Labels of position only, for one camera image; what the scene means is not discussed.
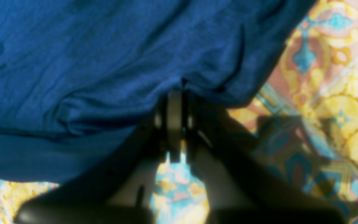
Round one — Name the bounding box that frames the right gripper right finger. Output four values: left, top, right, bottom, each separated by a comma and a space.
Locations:
182, 93, 344, 224

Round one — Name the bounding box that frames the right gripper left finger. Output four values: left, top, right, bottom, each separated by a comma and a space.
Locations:
14, 91, 183, 224

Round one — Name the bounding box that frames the blue long-sleeve shirt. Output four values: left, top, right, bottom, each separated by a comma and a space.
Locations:
0, 0, 314, 183

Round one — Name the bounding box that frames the patterned tablecloth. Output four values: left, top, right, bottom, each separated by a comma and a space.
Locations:
0, 0, 358, 224

